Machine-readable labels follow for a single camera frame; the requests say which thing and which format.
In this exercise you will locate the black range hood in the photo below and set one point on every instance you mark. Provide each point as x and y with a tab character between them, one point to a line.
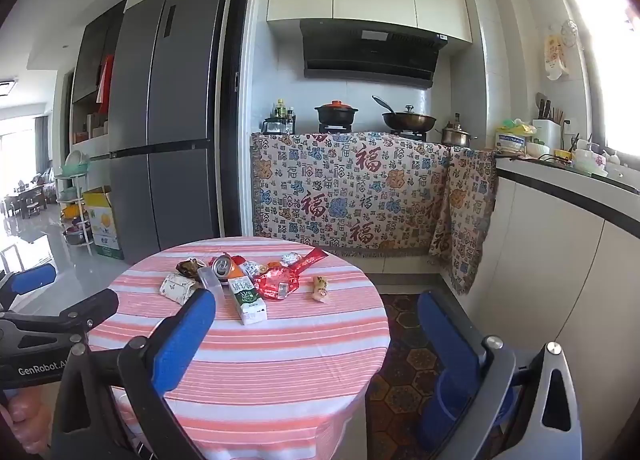
359	49

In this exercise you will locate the pink striped tablecloth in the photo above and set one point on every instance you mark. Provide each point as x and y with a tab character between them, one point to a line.
286	388

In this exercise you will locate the blue plastic trash bucket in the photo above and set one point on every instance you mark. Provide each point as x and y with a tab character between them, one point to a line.
452	394

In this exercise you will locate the black clay pot red lid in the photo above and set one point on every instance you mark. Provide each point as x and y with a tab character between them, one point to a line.
336	114

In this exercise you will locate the steel pot with lid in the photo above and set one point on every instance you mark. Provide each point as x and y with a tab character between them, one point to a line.
454	135

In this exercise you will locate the grey double door refrigerator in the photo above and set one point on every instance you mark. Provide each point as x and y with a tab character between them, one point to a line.
161	125

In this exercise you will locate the green tiered storage rack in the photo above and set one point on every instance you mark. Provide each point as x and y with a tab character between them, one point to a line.
71	180

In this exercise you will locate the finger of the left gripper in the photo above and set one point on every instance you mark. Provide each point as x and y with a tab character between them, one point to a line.
15	284
78	319

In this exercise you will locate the left human hand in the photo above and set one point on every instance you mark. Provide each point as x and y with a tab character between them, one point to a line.
29	418

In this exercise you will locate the clear plastic kuromi box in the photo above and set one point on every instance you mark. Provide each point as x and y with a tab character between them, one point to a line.
211	282

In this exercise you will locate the hanging patterned oven mitt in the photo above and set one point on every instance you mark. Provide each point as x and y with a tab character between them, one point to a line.
555	65

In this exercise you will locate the yellow cardboard box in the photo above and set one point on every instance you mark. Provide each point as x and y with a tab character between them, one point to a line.
102	221

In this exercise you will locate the white container yellow bag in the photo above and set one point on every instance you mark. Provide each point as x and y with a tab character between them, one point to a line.
512	135

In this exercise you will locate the crushed orange soda can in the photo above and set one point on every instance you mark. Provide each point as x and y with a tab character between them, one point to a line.
225	268

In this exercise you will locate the orange snack wrapper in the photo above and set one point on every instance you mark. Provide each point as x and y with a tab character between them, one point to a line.
252	269

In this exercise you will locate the silver foil wrapper ball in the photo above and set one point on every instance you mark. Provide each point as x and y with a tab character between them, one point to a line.
290	258

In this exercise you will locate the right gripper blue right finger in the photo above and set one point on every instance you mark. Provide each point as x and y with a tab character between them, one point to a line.
460	347

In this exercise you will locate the dark wok with lid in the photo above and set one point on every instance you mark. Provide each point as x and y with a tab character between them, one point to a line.
406	121

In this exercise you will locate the white bowl on counter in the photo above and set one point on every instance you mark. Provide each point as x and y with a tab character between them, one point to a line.
586	162

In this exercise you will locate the white lower cabinets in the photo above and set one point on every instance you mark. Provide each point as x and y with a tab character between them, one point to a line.
561	263

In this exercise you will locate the patterned fu character cloth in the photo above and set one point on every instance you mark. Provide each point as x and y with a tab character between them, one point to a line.
376	193

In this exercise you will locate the long red snack wrapper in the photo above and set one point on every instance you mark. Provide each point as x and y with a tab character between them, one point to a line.
311	258

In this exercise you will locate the condiment bottle rack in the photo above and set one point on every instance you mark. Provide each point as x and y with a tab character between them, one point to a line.
281	121

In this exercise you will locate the green white milk carton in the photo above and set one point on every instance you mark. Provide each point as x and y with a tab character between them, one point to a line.
251	307

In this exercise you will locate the brown crumpled wrapper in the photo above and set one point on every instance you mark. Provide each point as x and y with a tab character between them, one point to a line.
189	268

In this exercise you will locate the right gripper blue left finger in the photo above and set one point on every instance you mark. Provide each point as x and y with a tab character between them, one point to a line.
151	367

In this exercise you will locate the red foil snack bag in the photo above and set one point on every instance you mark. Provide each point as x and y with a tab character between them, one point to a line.
278	283

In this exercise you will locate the white knife block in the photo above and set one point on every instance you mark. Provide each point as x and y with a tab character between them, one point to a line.
549	122

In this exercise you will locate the small yellow snack wrapper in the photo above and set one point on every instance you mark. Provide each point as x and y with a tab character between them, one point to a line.
321	289

